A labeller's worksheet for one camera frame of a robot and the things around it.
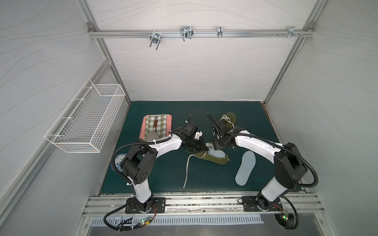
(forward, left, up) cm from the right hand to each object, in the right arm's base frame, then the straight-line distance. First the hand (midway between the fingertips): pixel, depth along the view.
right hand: (219, 143), depth 89 cm
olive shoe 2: (+19, -8, 0) cm, 21 cm away
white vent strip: (-40, +23, -7) cm, 46 cm away
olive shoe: (-8, +9, -1) cm, 12 cm away
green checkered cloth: (+14, +40, -6) cm, 43 cm away
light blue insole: (-6, +1, -2) cm, 7 cm away
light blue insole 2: (-9, -18, -7) cm, 21 cm away
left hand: (-7, +6, +2) cm, 9 cm away
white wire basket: (-8, +67, +25) cm, 72 cm away
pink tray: (+17, +35, -5) cm, 39 cm away
